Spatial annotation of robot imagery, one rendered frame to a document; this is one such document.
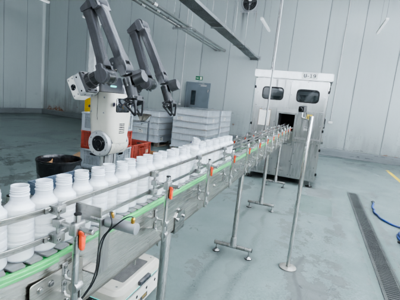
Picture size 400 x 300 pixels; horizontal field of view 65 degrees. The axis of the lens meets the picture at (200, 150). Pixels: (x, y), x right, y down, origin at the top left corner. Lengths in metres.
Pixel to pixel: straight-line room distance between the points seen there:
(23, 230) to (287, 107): 5.67
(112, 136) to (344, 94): 10.27
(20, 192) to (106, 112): 1.24
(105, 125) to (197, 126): 6.37
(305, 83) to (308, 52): 5.73
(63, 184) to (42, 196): 0.06
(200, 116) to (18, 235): 7.55
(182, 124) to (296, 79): 3.46
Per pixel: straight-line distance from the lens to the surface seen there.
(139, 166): 1.12
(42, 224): 0.81
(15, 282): 0.78
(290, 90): 6.16
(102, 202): 0.94
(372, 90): 11.76
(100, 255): 0.86
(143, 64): 2.18
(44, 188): 0.80
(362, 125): 11.72
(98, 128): 1.99
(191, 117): 8.27
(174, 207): 1.36
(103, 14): 1.83
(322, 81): 6.17
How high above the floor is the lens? 1.38
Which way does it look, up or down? 9 degrees down
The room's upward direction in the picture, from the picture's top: 6 degrees clockwise
